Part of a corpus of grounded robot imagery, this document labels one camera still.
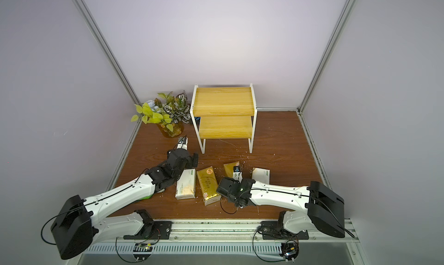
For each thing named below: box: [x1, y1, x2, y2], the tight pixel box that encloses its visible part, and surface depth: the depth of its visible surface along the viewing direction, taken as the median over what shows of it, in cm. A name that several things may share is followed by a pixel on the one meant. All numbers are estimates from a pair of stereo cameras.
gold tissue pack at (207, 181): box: [197, 166, 222, 207], surface depth 81 cm
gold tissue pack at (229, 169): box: [223, 162, 240, 178], surface depth 86 cm
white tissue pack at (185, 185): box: [175, 168, 196, 201], surface depth 81 cm
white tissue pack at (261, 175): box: [251, 167, 271, 185], surface depth 87 cm
